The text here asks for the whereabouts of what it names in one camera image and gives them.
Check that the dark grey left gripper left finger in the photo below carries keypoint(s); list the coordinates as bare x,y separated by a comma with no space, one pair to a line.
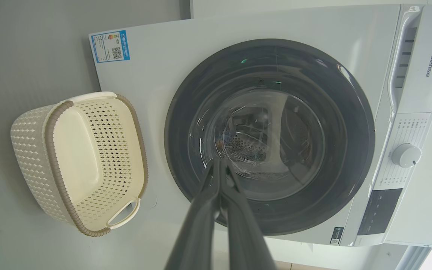
197,232

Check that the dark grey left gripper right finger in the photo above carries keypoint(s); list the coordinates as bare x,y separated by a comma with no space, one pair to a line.
244,236

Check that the round dark glass washer door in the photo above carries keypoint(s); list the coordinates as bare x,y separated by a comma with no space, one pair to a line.
332,187

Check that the cream perforated plastic laundry basket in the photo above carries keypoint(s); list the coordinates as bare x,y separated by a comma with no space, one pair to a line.
77,150

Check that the white front-load washing machine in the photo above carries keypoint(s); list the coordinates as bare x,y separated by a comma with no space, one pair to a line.
144,56

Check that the black touch display panel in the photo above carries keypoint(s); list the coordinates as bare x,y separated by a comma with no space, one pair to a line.
379,212

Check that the white round control knob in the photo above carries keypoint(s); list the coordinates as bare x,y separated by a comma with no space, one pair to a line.
405,155

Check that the blue energy label sticker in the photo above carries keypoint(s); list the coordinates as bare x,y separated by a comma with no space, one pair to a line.
109,47

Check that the white detergent drawer with logo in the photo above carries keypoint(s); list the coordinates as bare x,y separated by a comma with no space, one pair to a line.
429,86

